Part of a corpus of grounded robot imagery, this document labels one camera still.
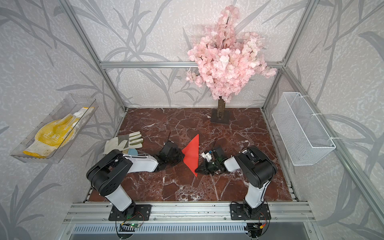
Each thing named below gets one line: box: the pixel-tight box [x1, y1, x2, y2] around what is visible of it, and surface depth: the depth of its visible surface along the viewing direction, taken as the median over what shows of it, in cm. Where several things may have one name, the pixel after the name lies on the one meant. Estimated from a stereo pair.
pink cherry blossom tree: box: [185, 5, 277, 124], surface depth 75 cm
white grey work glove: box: [103, 131, 144, 154], surface depth 101 cm
